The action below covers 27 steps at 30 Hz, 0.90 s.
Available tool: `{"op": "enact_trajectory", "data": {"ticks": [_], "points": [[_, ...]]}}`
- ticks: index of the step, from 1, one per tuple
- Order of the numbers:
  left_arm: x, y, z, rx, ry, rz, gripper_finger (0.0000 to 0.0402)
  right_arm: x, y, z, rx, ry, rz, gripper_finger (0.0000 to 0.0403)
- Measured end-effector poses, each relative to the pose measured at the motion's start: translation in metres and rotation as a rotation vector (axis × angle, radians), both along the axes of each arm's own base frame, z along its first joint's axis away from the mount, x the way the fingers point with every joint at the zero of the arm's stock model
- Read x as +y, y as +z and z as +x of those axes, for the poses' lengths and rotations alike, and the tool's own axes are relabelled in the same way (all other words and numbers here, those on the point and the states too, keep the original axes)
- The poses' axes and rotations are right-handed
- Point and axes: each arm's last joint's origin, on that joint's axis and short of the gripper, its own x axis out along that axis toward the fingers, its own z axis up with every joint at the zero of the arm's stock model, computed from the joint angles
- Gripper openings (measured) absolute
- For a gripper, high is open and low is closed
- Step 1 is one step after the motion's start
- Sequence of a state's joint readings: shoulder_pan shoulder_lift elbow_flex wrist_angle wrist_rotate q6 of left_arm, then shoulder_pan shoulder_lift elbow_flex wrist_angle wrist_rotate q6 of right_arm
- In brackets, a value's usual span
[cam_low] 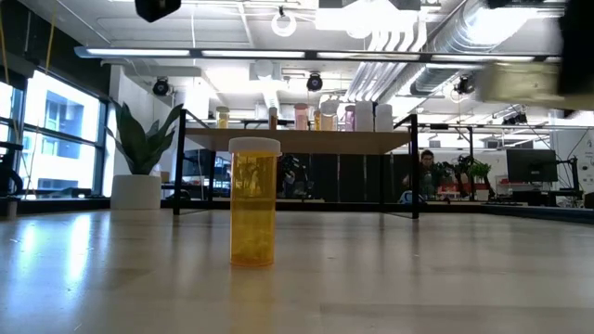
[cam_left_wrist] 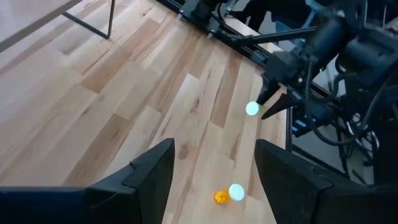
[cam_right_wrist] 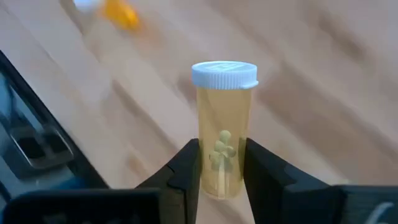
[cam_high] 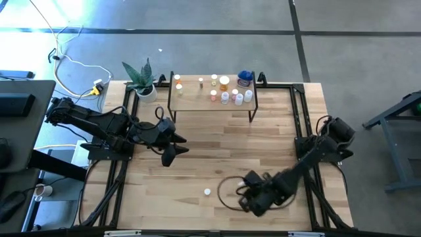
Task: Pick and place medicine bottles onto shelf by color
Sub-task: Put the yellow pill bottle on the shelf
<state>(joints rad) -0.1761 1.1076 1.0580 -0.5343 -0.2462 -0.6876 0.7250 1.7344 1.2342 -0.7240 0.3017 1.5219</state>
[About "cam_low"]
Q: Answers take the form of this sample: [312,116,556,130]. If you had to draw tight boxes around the pale yellow pill bottle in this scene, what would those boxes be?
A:
[475,61,594,112]

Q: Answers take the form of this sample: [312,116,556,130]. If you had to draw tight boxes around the clear bottle ribbed white cap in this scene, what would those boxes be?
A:
[319,99,341,132]

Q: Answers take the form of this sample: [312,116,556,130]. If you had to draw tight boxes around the wooden shelf black metal legs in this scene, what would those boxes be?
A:
[173,109,421,220]

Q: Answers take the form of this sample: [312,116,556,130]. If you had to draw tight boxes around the long ceiling light bar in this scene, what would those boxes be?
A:
[73,45,562,66]

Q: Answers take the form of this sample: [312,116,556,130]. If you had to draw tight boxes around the black computer monitor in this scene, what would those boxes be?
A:
[505,148,559,184]

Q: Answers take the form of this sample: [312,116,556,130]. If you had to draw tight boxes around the small green potted plant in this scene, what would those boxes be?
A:
[467,161,494,201]

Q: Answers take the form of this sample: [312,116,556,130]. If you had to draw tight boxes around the green plant white pot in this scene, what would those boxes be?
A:
[105,99,185,211]

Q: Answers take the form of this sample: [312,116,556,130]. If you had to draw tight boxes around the white ceiling pipes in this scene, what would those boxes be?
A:
[345,18,428,101]

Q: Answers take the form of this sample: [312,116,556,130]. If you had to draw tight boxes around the person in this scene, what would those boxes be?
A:
[402,148,441,203]

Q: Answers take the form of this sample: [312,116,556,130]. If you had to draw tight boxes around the black curved object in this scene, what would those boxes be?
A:
[0,141,24,199]

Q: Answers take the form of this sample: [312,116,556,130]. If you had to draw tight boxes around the white ring fixture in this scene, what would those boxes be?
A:
[271,6,298,38]

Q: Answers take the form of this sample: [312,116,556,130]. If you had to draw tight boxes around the silver ventilation duct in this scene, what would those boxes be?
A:
[410,0,561,96]

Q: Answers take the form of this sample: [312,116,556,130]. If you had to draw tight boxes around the black window frame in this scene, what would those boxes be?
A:
[0,69,112,200]

